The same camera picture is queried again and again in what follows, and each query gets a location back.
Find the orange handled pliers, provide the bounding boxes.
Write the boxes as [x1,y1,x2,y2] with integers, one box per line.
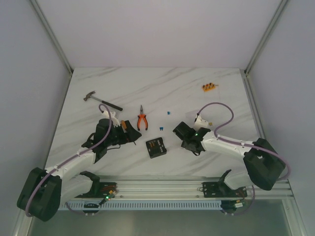
[137,105,148,131]

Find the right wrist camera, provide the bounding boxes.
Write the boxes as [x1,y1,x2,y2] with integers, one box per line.
[193,114,210,131]

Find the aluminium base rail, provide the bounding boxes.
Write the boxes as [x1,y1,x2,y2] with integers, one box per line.
[24,174,294,198]

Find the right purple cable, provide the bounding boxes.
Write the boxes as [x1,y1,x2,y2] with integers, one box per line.
[196,102,291,216]

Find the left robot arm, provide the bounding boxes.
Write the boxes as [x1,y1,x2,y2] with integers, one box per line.
[17,118,142,222]

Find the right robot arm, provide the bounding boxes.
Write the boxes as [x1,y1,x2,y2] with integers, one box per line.
[173,122,286,196]

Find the black fuse box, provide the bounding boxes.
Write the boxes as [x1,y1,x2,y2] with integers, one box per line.
[145,137,167,159]

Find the orange handled screwdriver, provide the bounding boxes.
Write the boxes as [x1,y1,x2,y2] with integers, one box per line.
[121,120,127,132]

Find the white slotted cable duct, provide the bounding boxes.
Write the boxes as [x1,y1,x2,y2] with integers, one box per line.
[59,199,222,211]

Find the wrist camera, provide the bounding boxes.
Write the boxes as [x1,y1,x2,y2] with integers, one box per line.
[102,111,121,128]
[193,114,210,131]

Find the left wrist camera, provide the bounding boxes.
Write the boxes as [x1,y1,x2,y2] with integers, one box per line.
[102,111,121,128]

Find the orange fuse holder block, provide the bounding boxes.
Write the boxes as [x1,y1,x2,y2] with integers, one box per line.
[201,83,219,92]

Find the claw hammer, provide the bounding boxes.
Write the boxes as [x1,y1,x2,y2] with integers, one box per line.
[83,90,123,111]

